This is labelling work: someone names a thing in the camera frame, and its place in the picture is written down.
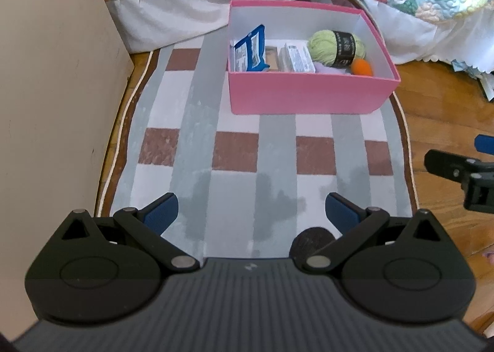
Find blue wipes packet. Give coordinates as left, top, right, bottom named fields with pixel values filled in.
left=228, top=24, right=270, bottom=73

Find pink cardboard box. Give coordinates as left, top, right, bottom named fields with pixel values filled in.
left=228, top=0, right=400, bottom=115

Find white bed skirt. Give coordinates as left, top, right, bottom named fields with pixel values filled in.
left=106, top=0, right=493, bottom=73

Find white small carton box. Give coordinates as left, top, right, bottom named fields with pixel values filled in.
left=279, top=41, right=316, bottom=74

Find green yarn ball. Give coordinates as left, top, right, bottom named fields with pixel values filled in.
left=307, top=30, right=366, bottom=68

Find gold capped foundation bottle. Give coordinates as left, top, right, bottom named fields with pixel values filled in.
left=265, top=46, right=280, bottom=72

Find checkered oval rug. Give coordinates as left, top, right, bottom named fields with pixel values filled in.
left=94, top=0, right=420, bottom=260

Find purple fluffy cloth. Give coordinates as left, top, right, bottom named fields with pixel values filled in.
left=313, top=61, right=351, bottom=76

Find crumpled papers under bed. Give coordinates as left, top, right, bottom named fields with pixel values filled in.
left=451, top=60, right=494, bottom=102

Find orange makeup sponge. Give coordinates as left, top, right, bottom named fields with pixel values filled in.
left=350, top=58, right=374, bottom=76

